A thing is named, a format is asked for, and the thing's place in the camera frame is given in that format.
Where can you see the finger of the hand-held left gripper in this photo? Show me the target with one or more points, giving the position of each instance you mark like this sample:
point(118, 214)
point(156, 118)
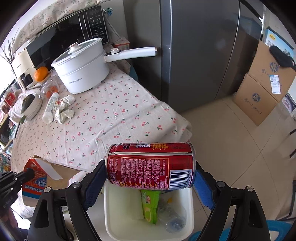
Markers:
point(24, 176)

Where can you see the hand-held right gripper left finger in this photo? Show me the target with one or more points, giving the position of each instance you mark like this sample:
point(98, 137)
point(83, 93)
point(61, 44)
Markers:
point(94, 185)

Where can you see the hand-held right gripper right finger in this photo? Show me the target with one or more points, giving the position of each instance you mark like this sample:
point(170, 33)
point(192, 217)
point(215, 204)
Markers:
point(204, 192)

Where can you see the red blue cardboard box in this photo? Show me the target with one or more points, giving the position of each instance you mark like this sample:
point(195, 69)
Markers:
point(34, 188)

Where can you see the clear plastic bottle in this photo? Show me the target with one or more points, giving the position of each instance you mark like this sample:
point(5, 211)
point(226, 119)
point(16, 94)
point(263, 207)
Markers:
point(172, 220)

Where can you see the white plastic bin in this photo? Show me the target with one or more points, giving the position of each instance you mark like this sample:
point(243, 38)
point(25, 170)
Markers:
point(120, 227)

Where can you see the red drink can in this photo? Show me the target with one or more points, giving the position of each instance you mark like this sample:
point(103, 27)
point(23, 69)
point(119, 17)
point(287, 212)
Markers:
point(143, 169)

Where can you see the green snack packet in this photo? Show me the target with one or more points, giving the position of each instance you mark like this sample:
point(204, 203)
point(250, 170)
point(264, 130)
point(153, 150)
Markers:
point(150, 206)

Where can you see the small dark green fruit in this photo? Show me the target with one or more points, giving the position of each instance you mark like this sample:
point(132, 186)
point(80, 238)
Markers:
point(22, 118)

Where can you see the white bowl with dark lid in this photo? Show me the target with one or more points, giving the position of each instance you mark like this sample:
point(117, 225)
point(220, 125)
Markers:
point(35, 109)

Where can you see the cherry print tablecloth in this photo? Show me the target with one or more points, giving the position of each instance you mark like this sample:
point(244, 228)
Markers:
point(111, 115)

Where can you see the crumpled white tissue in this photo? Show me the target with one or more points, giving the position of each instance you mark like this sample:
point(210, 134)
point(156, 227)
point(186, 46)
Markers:
point(63, 114)

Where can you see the dark green squash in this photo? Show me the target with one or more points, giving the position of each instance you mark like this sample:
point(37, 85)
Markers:
point(27, 103)

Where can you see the white tube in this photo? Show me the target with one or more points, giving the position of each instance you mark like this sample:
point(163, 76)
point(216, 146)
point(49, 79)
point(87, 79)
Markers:
point(50, 107)

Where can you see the red label spice jar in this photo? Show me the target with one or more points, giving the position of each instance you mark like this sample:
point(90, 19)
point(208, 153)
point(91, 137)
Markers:
point(10, 99)

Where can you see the crumpled white red wrapper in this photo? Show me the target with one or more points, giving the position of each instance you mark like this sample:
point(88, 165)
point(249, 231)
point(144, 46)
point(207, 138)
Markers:
point(68, 99)

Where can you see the glass jar wooden lid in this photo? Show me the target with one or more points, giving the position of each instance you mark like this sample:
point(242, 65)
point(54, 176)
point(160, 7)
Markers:
point(50, 88)

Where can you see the plain cardboard box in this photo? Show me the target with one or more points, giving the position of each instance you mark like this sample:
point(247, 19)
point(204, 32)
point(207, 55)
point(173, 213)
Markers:
point(252, 104)

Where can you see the black chair legs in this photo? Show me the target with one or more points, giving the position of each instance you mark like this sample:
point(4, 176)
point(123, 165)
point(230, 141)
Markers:
point(292, 143)

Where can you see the orange fruit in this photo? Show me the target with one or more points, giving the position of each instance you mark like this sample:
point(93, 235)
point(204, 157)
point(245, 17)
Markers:
point(41, 74)

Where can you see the cream countertop appliance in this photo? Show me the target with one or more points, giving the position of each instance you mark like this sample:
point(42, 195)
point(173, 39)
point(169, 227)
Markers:
point(20, 64)

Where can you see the blue white printed bag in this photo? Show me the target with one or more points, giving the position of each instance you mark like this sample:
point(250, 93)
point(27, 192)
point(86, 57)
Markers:
point(290, 103)

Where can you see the dried branches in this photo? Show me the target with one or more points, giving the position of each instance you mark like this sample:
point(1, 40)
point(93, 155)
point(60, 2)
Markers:
point(8, 53)

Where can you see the grey refrigerator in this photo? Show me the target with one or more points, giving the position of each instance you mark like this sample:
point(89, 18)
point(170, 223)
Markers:
point(196, 58)

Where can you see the glass pot lid white knob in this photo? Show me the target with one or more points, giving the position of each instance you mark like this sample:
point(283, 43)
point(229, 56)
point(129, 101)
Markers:
point(78, 51)

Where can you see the cardboard box with shipping label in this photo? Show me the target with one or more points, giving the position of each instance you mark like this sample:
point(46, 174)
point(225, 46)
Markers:
point(263, 67)

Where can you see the small red box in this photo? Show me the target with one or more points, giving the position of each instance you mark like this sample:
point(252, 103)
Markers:
point(121, 44)

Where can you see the black microwave oven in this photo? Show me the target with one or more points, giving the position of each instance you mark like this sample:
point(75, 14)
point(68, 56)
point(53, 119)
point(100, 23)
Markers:
point(60, 34)

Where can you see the floral appliance cover cloth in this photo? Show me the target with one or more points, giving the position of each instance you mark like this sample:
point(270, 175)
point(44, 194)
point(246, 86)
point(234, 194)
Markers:
point(34, 23)

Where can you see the blue printed box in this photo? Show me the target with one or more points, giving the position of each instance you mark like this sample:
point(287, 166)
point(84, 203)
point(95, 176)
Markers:
point(275, 38)

